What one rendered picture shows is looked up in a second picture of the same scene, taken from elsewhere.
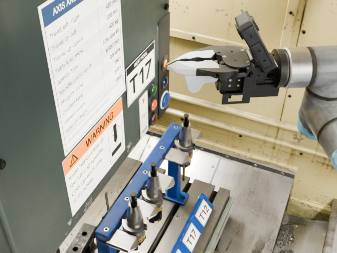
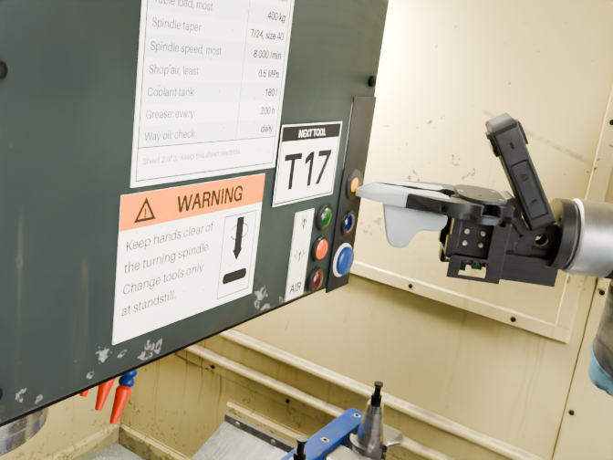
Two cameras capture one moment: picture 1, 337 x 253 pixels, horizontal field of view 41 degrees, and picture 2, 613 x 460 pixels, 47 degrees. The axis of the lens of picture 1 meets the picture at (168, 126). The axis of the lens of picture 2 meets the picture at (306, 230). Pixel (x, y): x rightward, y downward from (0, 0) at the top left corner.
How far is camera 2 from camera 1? 0.29 m
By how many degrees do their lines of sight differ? 25
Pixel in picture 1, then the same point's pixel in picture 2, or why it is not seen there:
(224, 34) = (462, 285)
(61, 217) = (89, 323)
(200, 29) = (424, 273)
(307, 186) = not seen: outside the picture
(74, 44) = not seen: outside the picture
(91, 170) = (175, 274)
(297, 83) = (592, 256)
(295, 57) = (591, 210)
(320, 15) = not seen: outside the picture
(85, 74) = (206, 57)
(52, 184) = (90, 226)
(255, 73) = (514, 231)
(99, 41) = (245, 24)
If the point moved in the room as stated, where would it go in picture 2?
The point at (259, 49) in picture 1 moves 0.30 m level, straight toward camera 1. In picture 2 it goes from (524, 176) to (469, 246)
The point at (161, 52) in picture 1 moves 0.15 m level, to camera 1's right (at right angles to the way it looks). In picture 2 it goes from (351, 159) to (505, 183)
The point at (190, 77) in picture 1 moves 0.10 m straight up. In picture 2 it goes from (395, 214) to (412, 111)
